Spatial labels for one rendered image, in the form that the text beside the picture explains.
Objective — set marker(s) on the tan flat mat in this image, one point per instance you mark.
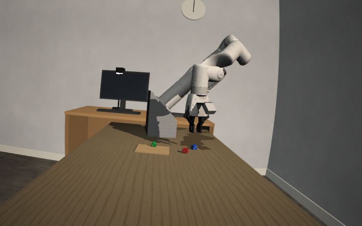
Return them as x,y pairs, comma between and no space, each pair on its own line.
162,150

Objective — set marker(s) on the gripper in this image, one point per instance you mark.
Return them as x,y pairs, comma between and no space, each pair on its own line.
193,110

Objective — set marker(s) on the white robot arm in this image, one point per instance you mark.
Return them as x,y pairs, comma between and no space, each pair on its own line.
200,78

